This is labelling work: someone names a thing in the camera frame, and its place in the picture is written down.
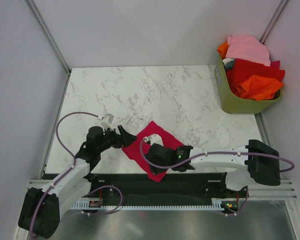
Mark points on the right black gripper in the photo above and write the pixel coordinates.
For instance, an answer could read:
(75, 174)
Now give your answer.
(155, 172)

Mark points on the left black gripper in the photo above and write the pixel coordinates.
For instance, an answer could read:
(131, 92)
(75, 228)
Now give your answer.
(128, 138)

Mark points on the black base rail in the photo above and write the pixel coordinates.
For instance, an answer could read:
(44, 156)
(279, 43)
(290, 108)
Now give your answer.
(184, 189)

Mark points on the pink t shirt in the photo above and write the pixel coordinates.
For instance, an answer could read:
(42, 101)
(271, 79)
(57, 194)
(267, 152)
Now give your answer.
(248, 48)

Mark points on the red t shirt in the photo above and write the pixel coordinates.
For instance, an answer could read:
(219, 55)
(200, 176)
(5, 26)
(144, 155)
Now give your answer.
(243, 69)

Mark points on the dark orange t shirt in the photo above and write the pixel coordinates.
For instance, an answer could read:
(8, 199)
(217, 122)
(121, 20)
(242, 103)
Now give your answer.
(223, 49)

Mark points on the crimson t shirt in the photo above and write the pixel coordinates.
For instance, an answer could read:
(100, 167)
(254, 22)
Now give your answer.
(276, 64)

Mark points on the white cable duct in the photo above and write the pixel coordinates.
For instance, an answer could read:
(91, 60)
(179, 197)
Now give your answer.
(85, 204)

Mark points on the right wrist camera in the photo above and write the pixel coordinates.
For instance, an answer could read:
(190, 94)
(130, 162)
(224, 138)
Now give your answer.
(153, 139)

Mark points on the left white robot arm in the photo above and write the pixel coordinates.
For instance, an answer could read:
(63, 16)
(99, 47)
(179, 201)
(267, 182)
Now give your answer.
(44, 207)

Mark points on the magenta t shirt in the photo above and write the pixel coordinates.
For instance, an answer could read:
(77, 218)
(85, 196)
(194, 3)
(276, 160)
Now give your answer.
(133, 151)

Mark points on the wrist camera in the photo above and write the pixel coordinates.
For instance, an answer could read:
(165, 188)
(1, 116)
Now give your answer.
(153, 139)
(106, 122)

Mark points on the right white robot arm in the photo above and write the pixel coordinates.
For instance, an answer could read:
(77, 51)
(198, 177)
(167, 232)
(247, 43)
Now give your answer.
(254, 163)

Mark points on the green laundry basket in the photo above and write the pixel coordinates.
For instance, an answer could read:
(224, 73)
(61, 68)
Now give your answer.
(232, 104)

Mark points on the white grey cloth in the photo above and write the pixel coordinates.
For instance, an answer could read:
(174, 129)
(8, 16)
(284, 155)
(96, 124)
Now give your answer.
(228, 63)

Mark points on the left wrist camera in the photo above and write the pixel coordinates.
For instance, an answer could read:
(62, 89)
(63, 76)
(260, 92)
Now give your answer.
(106, 122)

